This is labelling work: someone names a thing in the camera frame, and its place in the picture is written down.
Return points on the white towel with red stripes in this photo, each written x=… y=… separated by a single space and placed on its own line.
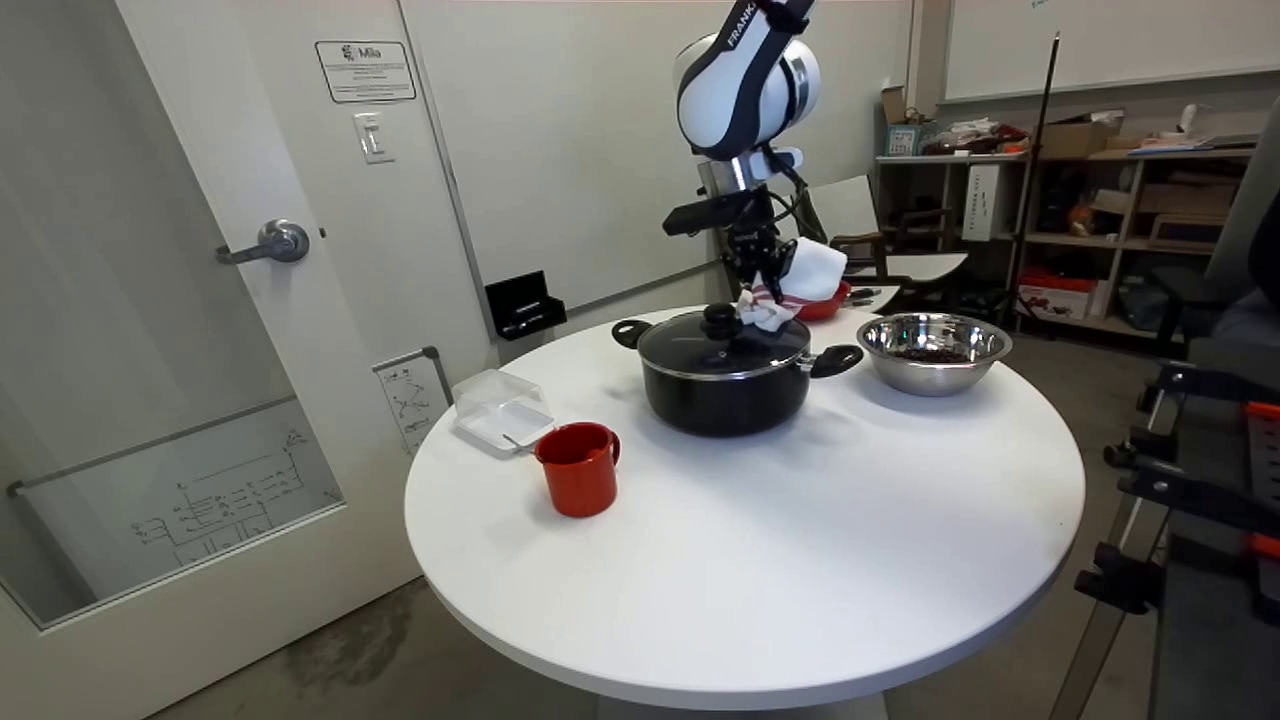
x=807 y=274

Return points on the clear plastic container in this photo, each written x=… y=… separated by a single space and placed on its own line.
x=503 y=414

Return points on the white wall sign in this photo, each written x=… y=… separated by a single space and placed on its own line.
x=364 y=68

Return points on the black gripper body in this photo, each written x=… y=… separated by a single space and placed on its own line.
x=750 y=240

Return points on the small whiteboard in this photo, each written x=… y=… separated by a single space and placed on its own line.
x=411 y=398

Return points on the white light switch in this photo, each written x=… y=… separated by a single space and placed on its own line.
x=374 y=136

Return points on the red mug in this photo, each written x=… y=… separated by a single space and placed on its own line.
x=577 y=473

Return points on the steel bowl of coffee beans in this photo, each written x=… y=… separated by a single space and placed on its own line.
x=935 y=361

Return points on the white door with glass panel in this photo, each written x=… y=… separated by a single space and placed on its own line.
x=135 y=306

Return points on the glass pot lid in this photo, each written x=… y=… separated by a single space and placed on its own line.
x=720 y=343

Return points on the black tripod pole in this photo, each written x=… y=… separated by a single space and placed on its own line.
x=1034 y=160

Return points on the red bowl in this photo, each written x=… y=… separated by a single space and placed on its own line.
x=827 y=306

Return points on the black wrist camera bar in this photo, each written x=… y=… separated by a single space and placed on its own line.
x=704 y=214

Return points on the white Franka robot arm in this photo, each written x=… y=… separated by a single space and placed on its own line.
x=744 y=87

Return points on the black cooking pot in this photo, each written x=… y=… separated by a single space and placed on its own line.
x=727 y=393

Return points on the wooden shelving unit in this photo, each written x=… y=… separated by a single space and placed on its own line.
x=1106 y=200

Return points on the small white round table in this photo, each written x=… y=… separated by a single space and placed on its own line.
x=923 y=266

